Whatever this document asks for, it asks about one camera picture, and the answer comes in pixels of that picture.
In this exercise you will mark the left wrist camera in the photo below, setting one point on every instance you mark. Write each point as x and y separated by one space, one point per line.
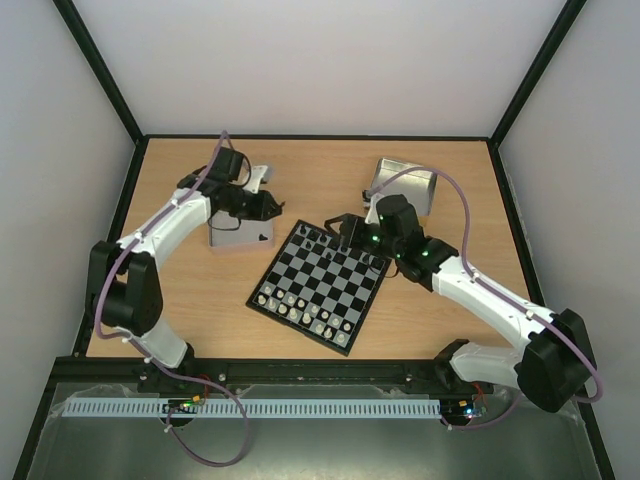
259 175

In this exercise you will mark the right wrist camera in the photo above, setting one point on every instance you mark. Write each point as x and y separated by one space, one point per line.
370 200

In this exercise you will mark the black silver chess board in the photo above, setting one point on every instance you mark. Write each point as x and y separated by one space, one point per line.
346 291

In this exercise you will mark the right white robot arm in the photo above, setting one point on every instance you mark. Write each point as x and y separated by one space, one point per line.
549 357

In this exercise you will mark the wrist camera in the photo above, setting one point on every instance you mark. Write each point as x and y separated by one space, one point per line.
370 200
259 175

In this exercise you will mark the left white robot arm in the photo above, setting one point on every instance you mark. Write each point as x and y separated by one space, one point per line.
123 288

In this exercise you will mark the light blue cable duct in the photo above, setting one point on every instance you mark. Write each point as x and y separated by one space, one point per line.
254 408

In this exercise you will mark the empty gold silver tin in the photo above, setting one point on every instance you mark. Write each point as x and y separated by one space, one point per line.
417 186

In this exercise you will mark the silver tin with pieces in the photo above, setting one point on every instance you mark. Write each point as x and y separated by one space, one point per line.
230 235

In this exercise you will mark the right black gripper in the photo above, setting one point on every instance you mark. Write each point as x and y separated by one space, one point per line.
353 232

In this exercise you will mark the black frame rail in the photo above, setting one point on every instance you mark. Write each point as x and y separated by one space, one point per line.
409 376

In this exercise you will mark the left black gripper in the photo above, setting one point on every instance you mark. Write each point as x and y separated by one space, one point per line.
263 209

